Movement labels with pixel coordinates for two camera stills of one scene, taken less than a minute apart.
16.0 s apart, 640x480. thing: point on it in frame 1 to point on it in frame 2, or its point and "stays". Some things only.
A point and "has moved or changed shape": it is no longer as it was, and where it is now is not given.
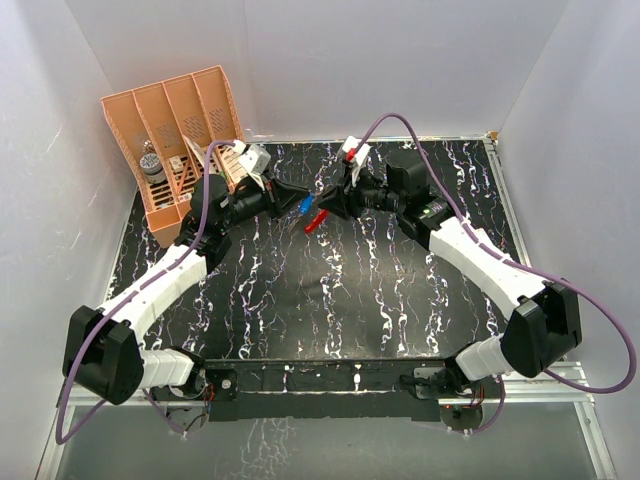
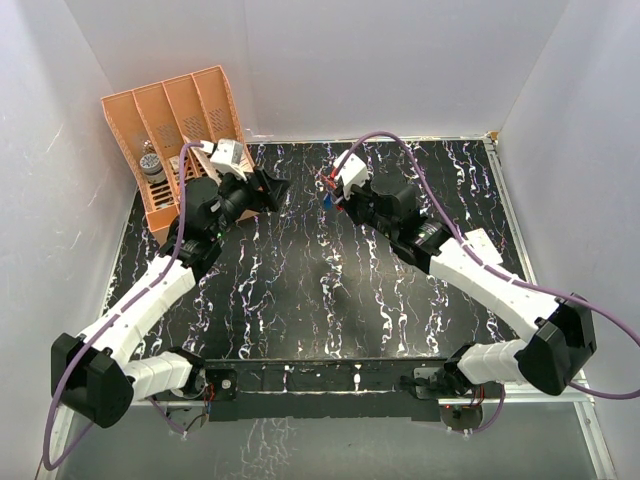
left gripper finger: [286, 195] to [269, 188]
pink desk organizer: [171, 137] stays
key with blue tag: [305, 205] has moved or changed shape
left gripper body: [247, 204] stays
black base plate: [321, 391] stays
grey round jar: [151, 165] stays
